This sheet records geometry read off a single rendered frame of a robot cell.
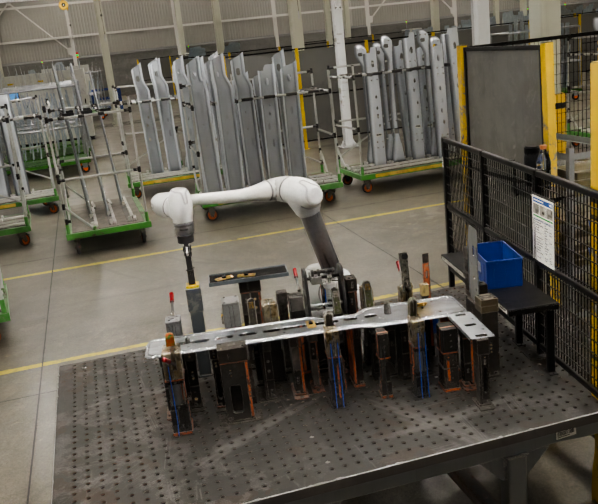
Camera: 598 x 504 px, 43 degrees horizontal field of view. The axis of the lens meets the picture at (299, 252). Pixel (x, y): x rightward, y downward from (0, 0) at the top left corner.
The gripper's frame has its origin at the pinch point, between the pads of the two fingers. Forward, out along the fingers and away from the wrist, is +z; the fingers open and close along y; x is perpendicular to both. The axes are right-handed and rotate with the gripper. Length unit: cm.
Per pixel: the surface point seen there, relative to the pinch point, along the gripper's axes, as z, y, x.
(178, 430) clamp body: 46, 58, -11
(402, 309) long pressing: 19, 32, 90
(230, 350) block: 17, 54, 14
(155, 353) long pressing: 19.1, 40.1, -17.3
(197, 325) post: 23.0, 2.9, -0.3
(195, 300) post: 10.6, 3.5, 0.5
